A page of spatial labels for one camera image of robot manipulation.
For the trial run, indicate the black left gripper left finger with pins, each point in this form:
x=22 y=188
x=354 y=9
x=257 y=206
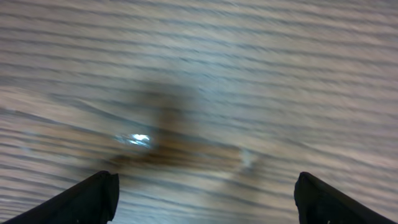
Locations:
x=91 y=201

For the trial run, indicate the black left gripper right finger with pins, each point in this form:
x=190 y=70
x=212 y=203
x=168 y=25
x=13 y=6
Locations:
x=319 y=203

